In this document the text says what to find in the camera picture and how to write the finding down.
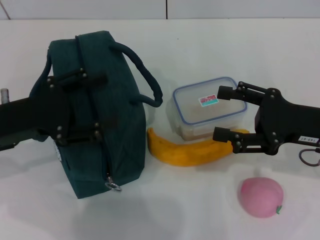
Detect right gripper cable with plug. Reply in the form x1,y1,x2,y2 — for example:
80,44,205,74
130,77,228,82
298,147,320,167

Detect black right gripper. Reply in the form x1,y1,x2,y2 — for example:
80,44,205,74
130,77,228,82
212,80,320,155

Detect pink toy peach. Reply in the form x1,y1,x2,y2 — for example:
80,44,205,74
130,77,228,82
237,176,285,219

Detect dark teal insulated lunch bag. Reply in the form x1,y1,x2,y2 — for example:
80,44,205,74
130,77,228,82
29,30,164,200

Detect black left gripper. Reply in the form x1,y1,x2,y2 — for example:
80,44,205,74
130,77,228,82
0,70,107,151

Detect yellow banana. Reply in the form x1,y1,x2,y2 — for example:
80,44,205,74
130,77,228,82
146,127,250,167

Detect clear lunch box blue rim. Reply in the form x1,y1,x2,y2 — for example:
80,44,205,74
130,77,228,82
171,76,249,141

